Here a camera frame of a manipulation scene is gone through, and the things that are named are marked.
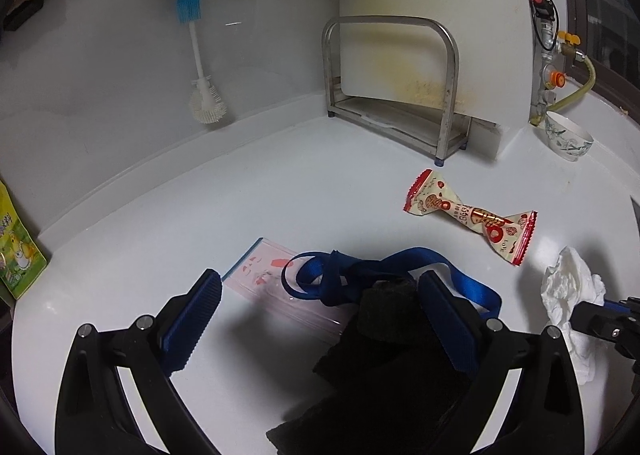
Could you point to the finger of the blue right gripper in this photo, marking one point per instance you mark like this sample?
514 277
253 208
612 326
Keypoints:
625 307

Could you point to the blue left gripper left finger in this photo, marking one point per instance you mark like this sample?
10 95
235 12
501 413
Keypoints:
184 319

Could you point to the red white snack wrapper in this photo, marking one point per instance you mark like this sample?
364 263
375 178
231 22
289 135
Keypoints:
509 236

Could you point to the white tissue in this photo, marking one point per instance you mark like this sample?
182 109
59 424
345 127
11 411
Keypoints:
566 284

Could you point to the steel gas pipe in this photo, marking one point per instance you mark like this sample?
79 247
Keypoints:
547 56

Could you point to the white floral ceramic bowl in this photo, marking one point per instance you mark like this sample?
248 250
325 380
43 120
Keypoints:
566 138

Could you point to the steel cutting board rack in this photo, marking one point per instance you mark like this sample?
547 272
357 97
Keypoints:
422 115

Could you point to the orange gas valve knob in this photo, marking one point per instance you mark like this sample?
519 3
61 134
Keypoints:
555 79

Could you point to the black cloth with blue strap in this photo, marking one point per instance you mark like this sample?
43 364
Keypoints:
393 388

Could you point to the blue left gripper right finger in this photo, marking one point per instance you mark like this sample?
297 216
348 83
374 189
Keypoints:
455 335

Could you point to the white cutting board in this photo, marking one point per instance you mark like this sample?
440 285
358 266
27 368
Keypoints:
494 39

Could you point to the green yellow refill pouch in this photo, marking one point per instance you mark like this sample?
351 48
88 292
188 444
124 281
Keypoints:
22 262

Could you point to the blue white bottle brush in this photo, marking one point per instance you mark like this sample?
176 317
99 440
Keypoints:
206 103

